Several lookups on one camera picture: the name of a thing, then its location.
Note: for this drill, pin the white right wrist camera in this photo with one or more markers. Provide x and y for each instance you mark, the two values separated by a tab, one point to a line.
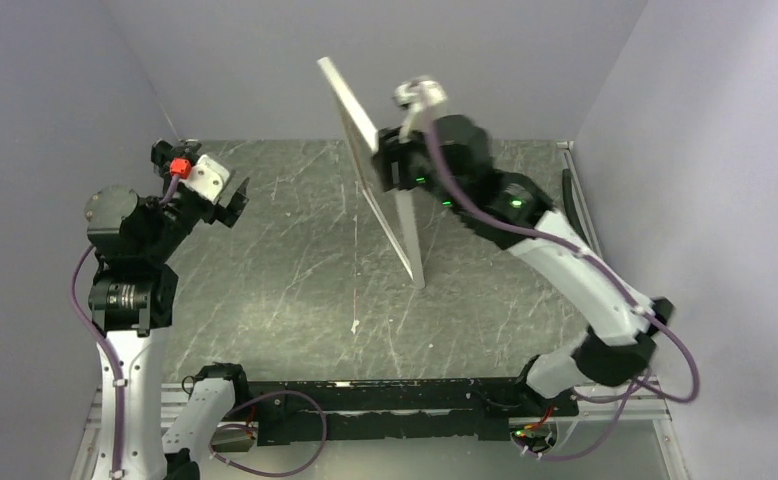
420	96

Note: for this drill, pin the aluminium front rail frame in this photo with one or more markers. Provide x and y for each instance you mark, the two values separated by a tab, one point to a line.
597	403

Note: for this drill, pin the white wooden picture frame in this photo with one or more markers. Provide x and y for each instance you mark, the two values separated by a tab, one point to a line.
393	209

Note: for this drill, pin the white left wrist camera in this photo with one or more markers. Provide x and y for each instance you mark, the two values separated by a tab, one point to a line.
207	177

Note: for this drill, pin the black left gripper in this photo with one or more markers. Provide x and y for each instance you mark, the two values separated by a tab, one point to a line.
226	212

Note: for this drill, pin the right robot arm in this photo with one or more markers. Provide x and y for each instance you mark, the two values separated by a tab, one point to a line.
618	343

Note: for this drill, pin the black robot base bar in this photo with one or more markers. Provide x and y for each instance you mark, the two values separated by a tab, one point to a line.
485	408

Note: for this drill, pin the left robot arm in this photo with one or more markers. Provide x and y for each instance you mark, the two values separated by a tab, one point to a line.
130	311

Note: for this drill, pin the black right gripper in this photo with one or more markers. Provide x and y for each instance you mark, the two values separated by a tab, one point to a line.
391	159

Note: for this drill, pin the aluminium table edge rail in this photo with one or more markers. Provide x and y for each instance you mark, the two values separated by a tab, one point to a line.
574	202

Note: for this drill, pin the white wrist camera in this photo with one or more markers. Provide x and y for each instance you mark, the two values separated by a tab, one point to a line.
207	177
420	96

